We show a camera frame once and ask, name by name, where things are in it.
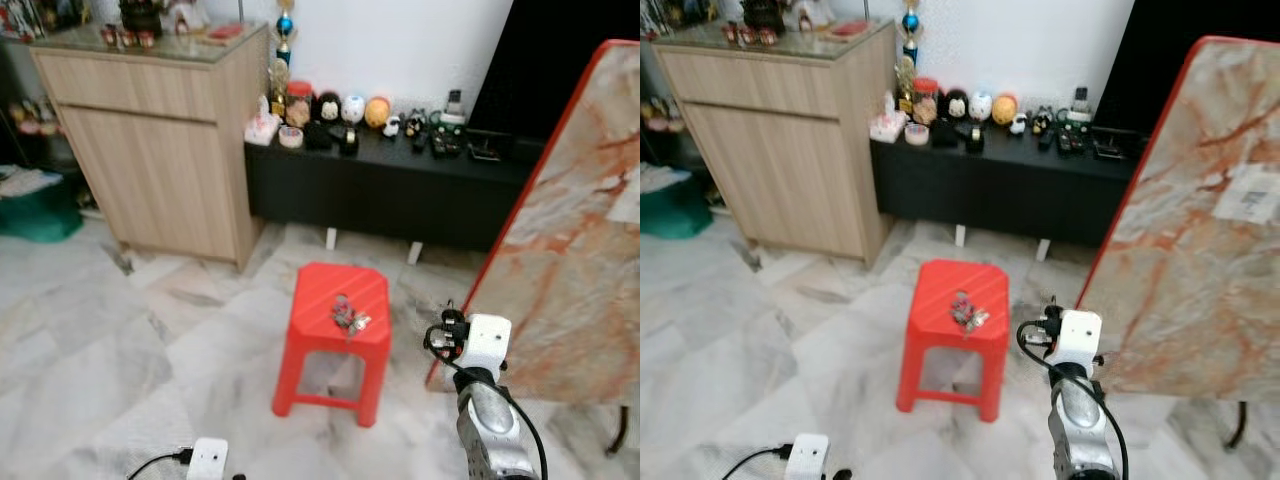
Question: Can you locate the bunch of keys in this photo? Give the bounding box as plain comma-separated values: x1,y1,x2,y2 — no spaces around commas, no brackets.
950,291,991,334
331,294,373,338

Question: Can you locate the marble table top red edge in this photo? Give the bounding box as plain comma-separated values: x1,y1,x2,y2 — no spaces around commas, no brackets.
1075,35,1280,405
427,39,641,407

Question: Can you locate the blue gold trophy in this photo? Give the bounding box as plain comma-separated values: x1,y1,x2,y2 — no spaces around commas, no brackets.
274,0,298,69
900,0,923,65

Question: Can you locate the pink tissue box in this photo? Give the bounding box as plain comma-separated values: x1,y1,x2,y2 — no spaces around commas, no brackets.
245,112,282,147
870,108,907,144

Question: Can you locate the green plastic basin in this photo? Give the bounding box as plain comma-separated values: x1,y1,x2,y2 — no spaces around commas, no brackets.
0,180,85,244
640,176,713,241

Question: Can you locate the black television screen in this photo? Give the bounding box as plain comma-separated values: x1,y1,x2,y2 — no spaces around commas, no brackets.
469,0,641,142
1094,0,1280,134

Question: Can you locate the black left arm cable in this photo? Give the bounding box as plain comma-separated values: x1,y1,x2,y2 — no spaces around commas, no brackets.
721,445,794,480
126,449,194,480

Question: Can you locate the light wood cabinet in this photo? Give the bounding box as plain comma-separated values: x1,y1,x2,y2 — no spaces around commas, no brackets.
29,24,272,271
654,18,897,267

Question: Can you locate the red plastic stool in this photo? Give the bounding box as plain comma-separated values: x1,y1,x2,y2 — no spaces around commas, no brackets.
271,261,393,429
896,258,1012,424

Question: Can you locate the red lid jar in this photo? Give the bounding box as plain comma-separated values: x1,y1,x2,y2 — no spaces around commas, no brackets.
284,81,314,129
911,77,941,126

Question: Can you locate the white paper label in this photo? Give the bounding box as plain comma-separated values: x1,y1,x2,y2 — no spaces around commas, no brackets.
1212,163,1280,225

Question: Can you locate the black low console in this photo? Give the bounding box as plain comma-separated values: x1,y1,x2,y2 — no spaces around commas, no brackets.
869,126,1153,250
244,128,547,253

